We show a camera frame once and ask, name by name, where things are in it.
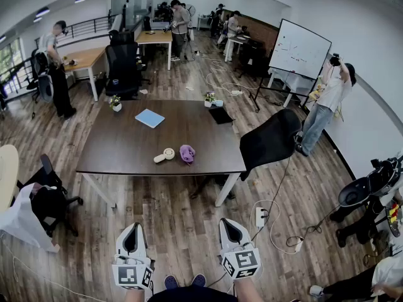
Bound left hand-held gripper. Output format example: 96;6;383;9
112;221;156;291

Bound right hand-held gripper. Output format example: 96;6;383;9
219;217;263;281

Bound purple cloth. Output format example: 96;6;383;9
179;144;196;166

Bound cream handheld fan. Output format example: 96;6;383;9
153;147;176;164

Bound person's right forearm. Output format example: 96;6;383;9
232;277;264;302

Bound person's left forearm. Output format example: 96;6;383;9
124;289;147;302

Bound wooden table with white legs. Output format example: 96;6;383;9
61;46;108;103
135;30;173;71

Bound person's left blue shoe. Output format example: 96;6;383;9
164;274;179;291

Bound person's dark navy clothing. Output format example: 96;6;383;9
147;284;239;302

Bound black armrest office chair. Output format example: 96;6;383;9
17;153;84;238

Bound black mesh office chair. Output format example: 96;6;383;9
239;108;303;182

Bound white plastic bag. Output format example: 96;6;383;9
0;182;60;254

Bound black tablet sleeve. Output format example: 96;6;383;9
208;106;236;125

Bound light blue notebook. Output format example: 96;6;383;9
134;108;166;129

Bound black round seat chair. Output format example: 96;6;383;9
329;155;403;248

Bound round beige table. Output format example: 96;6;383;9
0;144;20;213

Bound yellow device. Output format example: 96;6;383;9
308;85;325;102

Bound grey chair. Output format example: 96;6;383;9
37;74;54;103

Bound black high-back office chair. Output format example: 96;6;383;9
103;29;152;102

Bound dark table white legs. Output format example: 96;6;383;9
225;35;253;62

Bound whiteboard on black stand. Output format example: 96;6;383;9
248;18;333;113

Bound black metal railing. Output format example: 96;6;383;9
0;13;122;91

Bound white cable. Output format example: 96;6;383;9
206;58;249;96
248;199;303;256

